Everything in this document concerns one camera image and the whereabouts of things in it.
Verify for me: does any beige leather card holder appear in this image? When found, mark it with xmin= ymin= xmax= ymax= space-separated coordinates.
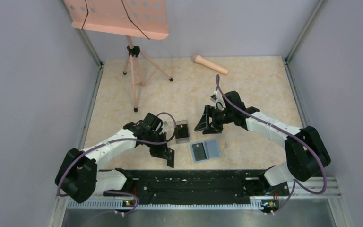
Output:
xmin=188 ymin=139 xmax=224 ymax=164

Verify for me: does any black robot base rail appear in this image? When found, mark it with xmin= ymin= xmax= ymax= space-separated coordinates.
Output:
xmin=120 ymin=169 xmax=290 ymax=206

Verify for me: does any pink music stand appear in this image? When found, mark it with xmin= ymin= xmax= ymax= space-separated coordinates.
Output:
xmin=64 ymin=0 xmax=173 ymax=112

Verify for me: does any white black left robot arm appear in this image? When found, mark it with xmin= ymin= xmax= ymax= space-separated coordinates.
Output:
xmin=54 ymin=113 xmax=174 ymax=203

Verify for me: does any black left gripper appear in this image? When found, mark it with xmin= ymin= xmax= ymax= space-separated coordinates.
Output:
xmin=145 ymin=131 xmax=171 ymax=160

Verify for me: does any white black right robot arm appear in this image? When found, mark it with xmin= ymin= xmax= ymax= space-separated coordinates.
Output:
xmin=194 ymin=91 xmax=331 ymax=195

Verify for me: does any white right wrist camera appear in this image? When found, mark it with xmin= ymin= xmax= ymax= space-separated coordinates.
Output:
xmin=210 ymin=90 xmax=225 ymax=111

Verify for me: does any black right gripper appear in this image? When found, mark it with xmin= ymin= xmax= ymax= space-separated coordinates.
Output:
xmin=195 ymin=105 xmax=234 ymax=135

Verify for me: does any pink microphone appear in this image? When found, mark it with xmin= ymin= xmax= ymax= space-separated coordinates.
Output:
xmin=191 ymin=54 xmax=228 ymax=75

